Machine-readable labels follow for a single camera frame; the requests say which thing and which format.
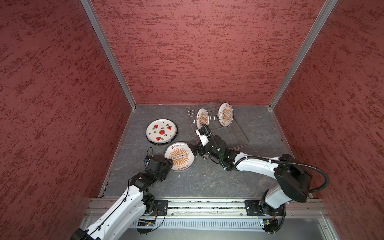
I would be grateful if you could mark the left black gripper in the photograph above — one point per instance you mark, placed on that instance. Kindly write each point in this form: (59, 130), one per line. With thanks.
(168, 165)

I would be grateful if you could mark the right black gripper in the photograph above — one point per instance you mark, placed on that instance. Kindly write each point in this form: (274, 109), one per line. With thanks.
(194, 149)

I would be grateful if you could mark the orange sunburst plate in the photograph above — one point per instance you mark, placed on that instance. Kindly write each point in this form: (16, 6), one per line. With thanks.
(181, 155)
(202, 118)
(225, 115)

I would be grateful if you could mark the black striped rim plate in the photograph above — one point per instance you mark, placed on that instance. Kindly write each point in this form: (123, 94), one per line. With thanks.
(174, 136)

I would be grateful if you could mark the watermelon blue rim plate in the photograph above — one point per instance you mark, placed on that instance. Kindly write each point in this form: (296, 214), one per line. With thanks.
(161, 130)

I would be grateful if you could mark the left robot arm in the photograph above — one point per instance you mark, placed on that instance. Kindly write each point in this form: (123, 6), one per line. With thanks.
(134, 202)

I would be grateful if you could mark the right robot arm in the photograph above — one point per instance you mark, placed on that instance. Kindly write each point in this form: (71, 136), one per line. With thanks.
(293, 178)

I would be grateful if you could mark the left connector board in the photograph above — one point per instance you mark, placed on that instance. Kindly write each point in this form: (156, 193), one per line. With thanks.
(146, 223)

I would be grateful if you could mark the connector board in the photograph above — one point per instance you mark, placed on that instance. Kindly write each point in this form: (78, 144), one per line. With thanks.
(146, 223)
(271, 226)

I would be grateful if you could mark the right connector board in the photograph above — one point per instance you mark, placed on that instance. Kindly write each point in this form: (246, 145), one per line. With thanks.
(271, 226)

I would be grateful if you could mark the left corner aluminium profile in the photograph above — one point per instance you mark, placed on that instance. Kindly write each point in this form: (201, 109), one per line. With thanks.
(97, 26)

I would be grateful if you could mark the corner aluminium profile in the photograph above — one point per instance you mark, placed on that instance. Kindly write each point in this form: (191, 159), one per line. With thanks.
(317, 26)
(97, 26)

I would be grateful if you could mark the right corner aluminium profile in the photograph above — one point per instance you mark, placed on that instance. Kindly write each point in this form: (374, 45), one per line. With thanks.
(317, 26)

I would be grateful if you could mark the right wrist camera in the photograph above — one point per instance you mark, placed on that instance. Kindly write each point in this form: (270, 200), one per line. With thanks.
(203, 138)

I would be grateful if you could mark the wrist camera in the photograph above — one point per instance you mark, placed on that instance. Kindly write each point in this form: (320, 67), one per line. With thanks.
(147, 160)
(203, 138)

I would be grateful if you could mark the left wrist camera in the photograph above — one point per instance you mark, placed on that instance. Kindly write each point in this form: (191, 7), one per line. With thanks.
(147, 160)

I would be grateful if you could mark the wire dish rack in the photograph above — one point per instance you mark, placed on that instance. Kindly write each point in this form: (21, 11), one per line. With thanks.
(233, 135)

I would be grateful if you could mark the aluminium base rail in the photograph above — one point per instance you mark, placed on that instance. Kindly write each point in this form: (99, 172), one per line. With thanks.
(218, 214)

